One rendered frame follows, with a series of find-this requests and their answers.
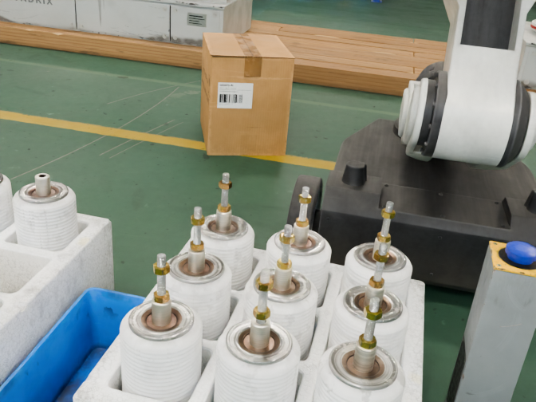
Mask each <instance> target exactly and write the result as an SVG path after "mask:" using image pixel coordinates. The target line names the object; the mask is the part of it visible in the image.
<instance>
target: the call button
mask: <svg viewBox="0 0 536 402"><path fill-rule="evenodd" d="M505 251H506V253H507V257H508V258H509V259H510V260H511V261H513V262H516V263H518V264H522V265H530V264H532V263H533V262H535V261H536V248H535V247H534V246H532V245H530V244H529V243H526V242H520V241H513V242H509V243H507V245H506V249H505Z"/></svg>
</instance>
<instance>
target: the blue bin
mask: <svg viewBox="0 0 536 402"><path fill-rule="evenodd" d="M145 299H146V298H144V297H141V296H136V295H132V294H125V293H121V292H116V291H112V290H105V289H101V288H96V287H93V288H88V289H87V290H85V291H84V292H83V293H82V295H81V296H80V297H79V298H78V299H77V300H76V301H75V302H74V303H73V304H72V305H71V307H70V308H69V309H68V310H67V311H66V312H65V314H64V315H63V316H62V317H61V318H60V320H59V321H58V322H57V323H56V324H55V325H54V327H53V328H52V329H51V330H50V331H49V332H48V333H47V334H46V335H45V336H44V337H43V339H42V340H41V341H40V342H39V343H38V344H37V346H36V347H35V348H34V349H33V350H32V352H31V353H30V354H29V355H28V356H27V357H26V359H25V360H24V361H23V362H22V363H21V364H20V365H19V366H18V367H17V368H16V369H15V371H14V372H13V373H12V374H11V375H10V377H9V378H8V379H7V380H6V381H5V382H4V384H3V385H2V386H1V387H0V402H73V396H74V394H75V393H76V392H77V390H78V389H79V387H80V386H81V385H82V384H83V382H84V381H86V380H87V378H88V376H89V374H90V373H91V372H92V370H93V369H94V368H95V366H96V365H97V363H98V362H99V361H100V359H101V358H102V357H103V356H104V354H105V353H106V351H107V350H108V348H109V347H110V346H111V344H112V343H113V342H114V341H115V340H116V338H117V337H118V335H119V334H120V323H121V322H122V320H123V318H124V317H125V316H126V314H127V313H128V312H129V311H130V310H132V309H133V308H135V307H137V306H138V305H140V304H141V303H143V302H144V300H145Z"/></svg>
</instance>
